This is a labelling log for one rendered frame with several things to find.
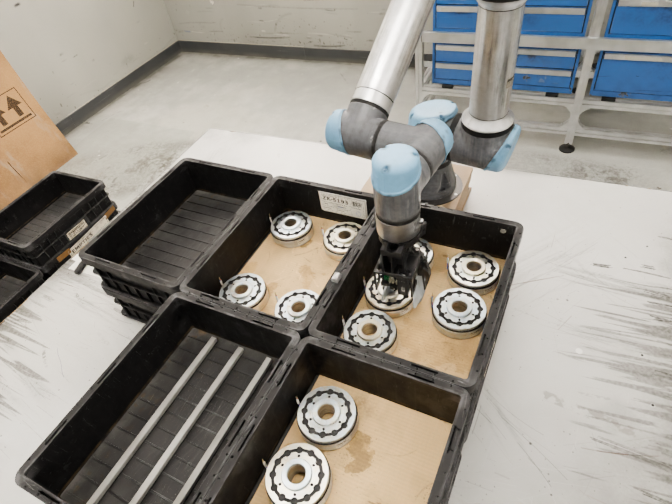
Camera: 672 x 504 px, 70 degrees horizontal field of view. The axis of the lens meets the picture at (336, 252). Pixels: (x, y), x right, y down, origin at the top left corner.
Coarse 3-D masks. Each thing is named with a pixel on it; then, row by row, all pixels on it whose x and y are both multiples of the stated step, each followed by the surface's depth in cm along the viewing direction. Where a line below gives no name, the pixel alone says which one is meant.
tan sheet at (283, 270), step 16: (320, 224) 120; (272, 240) 118; (320, 240) 116; (256, 256) 115; (272, 256) 114; (288, 256) 114; (304, 256) 113; (320, 256) 112; (240, 272) 112; (256, 272) 111; (272, 272) 110; (288, 272) 110; (304, 272) 109; (320, 272) 109; (272, 288) 107; (288, 288) 106; (304, 288) 106; (320, 288) 105; (272, 304) 104
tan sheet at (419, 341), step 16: (432, 272) 104; (432, 288) 101; (448, 288) 101; (400, 320) 96; (416, 320) 96; (400, 336) 94; (416, 336) 93; (432, 336) 93; (480, 336) 91; (400, 352) 91; (416, 352) 91; (432, 352) 90; (448, 352) 90; (464, 352) 89; (448, 368) 88; (464, 368) 87
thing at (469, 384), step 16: (432, 208) 104; (448, 208) 103; (496, 224) 99; (512, 224) 97; (368, 240) 100; (512, 240) 94; (352, 256) 97; (512, 256) 91; (336, 288) 91; (496, 288) 87; (496, 304) 84; (320, 320) 87; (496, 320) 84; (320, 336) 84; (368, 352) 81; (384, 352) 80; (480, 352) 79; (416, 368) 77; (432, 368) 77; (480, 368) 76; (464, 384) 74
